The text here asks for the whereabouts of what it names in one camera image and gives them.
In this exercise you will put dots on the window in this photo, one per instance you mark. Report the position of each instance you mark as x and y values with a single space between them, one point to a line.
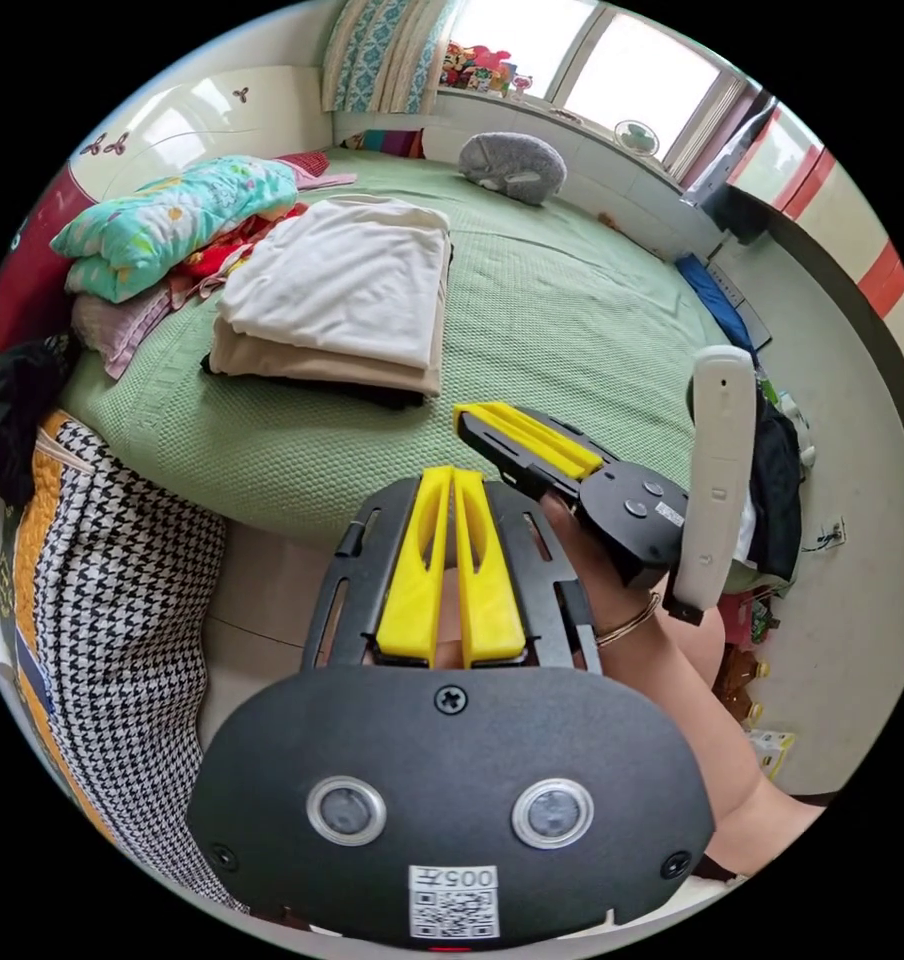
617 60

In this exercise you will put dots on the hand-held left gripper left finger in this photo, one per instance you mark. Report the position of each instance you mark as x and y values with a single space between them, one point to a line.
413 585

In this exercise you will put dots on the pile of clothes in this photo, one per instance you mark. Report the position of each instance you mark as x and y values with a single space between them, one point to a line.
347 292

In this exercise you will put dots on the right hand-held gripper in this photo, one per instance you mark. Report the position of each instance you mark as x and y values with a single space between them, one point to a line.
632 521

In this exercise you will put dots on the small green fan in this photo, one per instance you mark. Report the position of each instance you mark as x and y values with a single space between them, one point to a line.
636 139

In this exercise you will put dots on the teal floral pillow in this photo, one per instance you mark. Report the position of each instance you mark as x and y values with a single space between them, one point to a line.
174 217

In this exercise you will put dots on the person's body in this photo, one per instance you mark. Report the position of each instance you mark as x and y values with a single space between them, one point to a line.
786 825

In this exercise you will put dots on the person's right hand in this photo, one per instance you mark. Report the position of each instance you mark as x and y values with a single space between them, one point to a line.
598 592

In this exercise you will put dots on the blue mat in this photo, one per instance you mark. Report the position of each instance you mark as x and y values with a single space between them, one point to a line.
714 300

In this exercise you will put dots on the black bag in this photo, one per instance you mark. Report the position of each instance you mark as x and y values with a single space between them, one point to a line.
21 405

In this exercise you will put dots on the patterned curtain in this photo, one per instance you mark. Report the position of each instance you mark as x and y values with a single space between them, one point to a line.
381 56

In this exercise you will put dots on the colourful striped cushion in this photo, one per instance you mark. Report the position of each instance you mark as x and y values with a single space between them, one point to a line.
388 142

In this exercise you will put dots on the black cloth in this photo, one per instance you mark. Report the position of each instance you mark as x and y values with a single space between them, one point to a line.
776 487

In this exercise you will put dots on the red patterned cloth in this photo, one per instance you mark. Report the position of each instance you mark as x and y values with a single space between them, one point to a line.
223 255

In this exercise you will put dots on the bed with green quilt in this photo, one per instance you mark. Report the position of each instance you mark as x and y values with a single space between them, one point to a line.
572 315

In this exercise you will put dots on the pink pillow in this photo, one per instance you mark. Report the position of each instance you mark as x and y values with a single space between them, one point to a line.
118 322

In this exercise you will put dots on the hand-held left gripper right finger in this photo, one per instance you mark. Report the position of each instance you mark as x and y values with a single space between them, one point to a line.
491 592

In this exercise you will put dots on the houndstooth cushion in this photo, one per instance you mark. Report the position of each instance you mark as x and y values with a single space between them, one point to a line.
129 600

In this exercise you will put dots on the grey plush cushion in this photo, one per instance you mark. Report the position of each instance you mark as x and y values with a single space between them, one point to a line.
512 165

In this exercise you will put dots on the white and red headboard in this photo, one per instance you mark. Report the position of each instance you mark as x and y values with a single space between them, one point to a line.
182 120

